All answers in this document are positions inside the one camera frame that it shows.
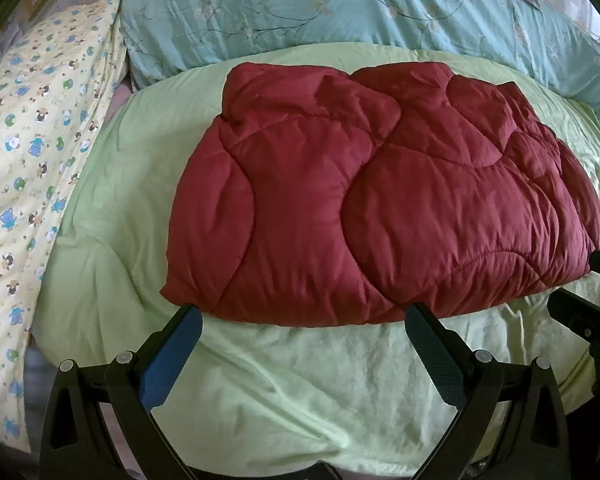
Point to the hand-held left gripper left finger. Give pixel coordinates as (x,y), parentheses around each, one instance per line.
(172,360)

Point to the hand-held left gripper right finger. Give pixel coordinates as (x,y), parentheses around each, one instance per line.
(437,355)

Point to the dark red quilted coat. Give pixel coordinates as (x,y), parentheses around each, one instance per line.
(370,190)

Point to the light green blanket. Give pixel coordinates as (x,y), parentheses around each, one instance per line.
(290,385)

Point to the yellow animal print pillow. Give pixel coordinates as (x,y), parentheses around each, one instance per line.
(30,160)

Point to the light blue floral quilt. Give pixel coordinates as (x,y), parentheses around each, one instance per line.
(380,5)

